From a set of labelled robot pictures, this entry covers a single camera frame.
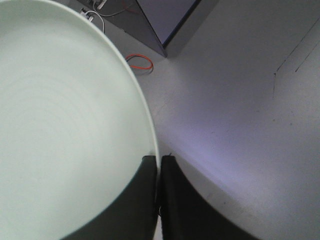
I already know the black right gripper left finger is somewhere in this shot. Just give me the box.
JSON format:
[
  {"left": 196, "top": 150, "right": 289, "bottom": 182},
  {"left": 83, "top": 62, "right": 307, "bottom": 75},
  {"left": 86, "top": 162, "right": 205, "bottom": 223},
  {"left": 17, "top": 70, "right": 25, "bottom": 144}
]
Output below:
[{"left": 64, "top": 155, "right": 158, "bottom": 240}]

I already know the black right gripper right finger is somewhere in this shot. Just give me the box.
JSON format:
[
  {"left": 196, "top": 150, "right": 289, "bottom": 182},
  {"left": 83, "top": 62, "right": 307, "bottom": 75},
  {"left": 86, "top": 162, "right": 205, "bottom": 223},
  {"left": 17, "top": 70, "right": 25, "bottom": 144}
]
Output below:
[{"left": 159, "top": 155, "right": 255, "bottom": 240}]

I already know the light green round plate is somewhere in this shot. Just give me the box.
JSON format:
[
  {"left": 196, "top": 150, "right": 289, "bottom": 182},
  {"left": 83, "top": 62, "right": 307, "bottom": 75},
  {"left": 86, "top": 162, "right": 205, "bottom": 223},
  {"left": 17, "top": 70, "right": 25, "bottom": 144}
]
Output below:
[{"left": 0, "top": 0, "right": 159, "bottom": 240}]

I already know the dark cabinet block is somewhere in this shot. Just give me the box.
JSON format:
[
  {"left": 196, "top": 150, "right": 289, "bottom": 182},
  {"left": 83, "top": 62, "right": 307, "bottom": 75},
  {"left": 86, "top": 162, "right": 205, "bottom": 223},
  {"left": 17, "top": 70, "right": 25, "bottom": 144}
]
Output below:
[{"left": 77, "top": 0, "right": 221, "bottom": 58}]

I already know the orange floor cable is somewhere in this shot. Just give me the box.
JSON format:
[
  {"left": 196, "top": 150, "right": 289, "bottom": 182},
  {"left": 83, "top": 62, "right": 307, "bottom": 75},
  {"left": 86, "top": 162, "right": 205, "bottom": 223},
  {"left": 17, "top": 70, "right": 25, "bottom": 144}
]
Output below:
[{"left": 125, "top": 53, "right": 154, "bottom": 71}]

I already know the white floor cable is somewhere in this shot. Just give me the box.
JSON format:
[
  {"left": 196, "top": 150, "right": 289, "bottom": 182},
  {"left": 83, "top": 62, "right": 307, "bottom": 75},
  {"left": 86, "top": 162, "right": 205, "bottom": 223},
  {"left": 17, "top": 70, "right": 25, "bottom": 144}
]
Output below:
[{"left": 80, "top": 7, "right": 106, "bottom": 33}]

